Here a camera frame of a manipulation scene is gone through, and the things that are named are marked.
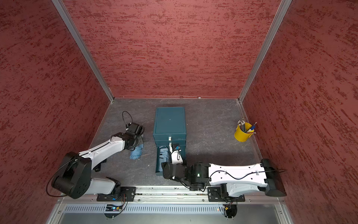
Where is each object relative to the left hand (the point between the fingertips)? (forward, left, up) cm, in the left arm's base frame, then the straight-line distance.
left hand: (137, 143), depth 90 cm
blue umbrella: (-7, -19, 0) cm, 20 cm away
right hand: (-18, -23, +11) cm, 31 cm away
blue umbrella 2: (-7, -1, +1) cm, 7 cm away
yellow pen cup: (+5, -69, +4) cm, 69 cm away
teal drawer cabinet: (+5, -22, +18) cm, 29 cm away
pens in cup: (+9, -67, +13) cm, 69 cm away
